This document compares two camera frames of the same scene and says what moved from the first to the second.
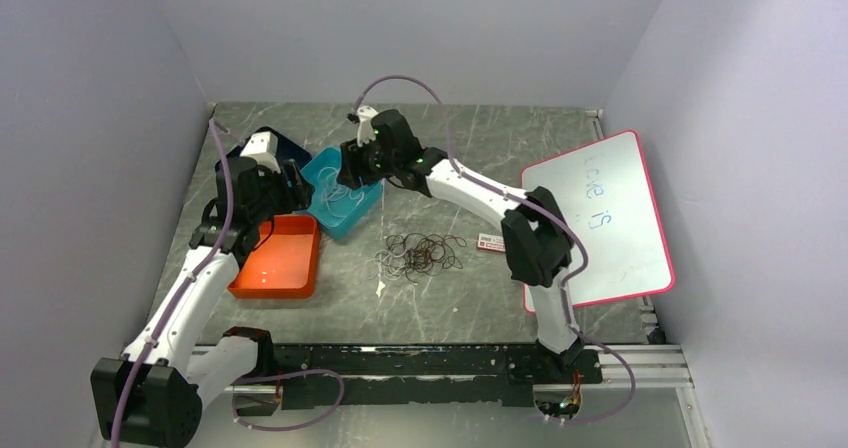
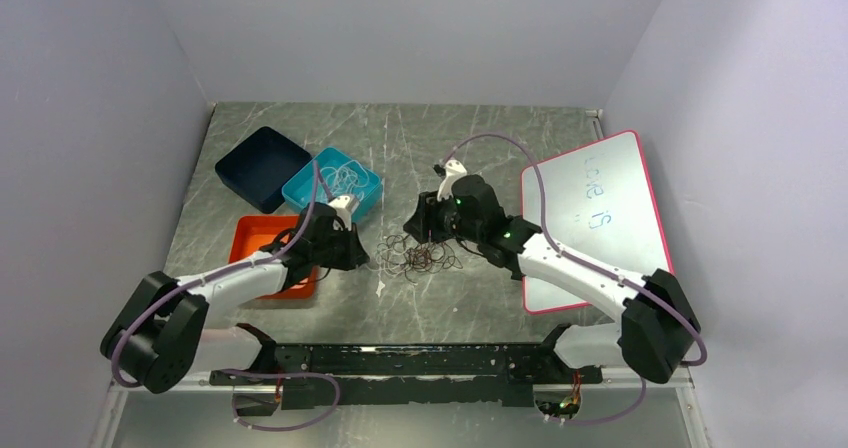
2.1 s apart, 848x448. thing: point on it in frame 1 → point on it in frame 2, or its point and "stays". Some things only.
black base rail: x=330 y=376 stays
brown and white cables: x=415 y=254 stays
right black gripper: x=352 y=164 → x=424 y=223
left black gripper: x=296 y=196 → x=355 y=254
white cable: x=333 y=192 stays
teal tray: x=339 y=208 stays
